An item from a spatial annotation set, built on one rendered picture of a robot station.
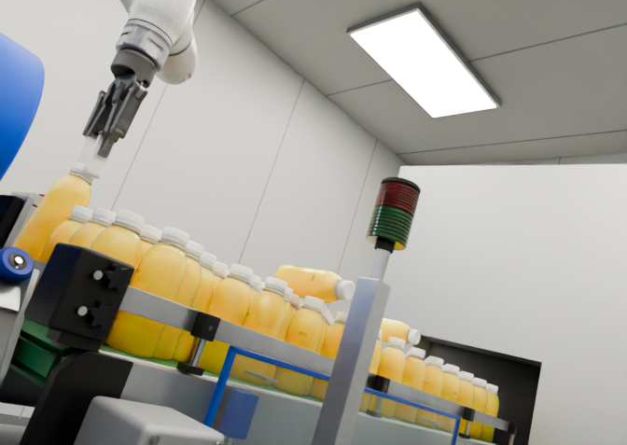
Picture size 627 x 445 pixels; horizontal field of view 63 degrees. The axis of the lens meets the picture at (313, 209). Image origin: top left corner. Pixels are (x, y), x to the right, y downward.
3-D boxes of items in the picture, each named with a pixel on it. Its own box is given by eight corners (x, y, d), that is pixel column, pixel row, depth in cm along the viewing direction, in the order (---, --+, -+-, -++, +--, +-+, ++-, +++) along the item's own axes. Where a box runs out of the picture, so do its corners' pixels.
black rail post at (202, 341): (175, 368, 68) (197, 310, 70) (192, 372, 70) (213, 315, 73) (185, 372, 67) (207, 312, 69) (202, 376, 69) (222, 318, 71)
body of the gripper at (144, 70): (108, 51, 95) (88, 94, 93) (132, 44, 90) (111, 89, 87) (141, 76, 100) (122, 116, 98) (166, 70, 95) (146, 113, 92)
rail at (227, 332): (106, 305, 61) (117, 282, 62) (511, 432, 175) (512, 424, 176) (110, 307, 61) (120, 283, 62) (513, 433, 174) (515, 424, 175)
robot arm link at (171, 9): (173, 28, 92) (181, 66, 105) (203, -39, 96) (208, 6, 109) (115, 8, 91) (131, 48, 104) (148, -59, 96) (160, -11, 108)
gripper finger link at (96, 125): (114, 82, 92) (111, 81, 93) (83, 135, 91) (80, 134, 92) (132, 94, 95) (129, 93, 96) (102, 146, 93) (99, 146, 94)
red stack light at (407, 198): (366, 203, 79) (372, 181, 80) (385, 220, 84) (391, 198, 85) (402, 205, 75) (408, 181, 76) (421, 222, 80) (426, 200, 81)
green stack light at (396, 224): (357, 233, 78) (366, 204, 79) (378, 248, 82) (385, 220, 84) (393, 237, 74) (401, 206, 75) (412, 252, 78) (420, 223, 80)
